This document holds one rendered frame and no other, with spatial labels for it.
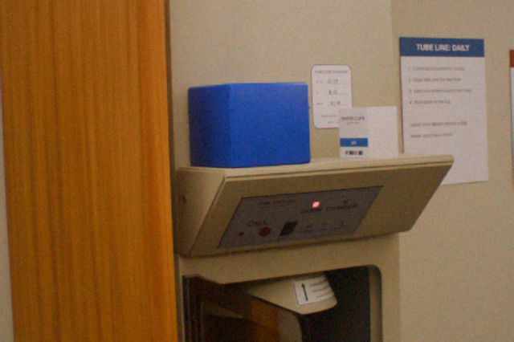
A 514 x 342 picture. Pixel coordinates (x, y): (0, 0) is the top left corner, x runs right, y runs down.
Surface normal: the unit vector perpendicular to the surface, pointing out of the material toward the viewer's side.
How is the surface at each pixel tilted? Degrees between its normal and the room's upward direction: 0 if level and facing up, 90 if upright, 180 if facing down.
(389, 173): 135
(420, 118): 90
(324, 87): 90
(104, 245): 90
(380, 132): 90
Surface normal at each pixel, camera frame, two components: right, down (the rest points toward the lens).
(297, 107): 0.51, 0.03
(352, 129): -0.77, 0.06
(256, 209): 0.39, 0.73
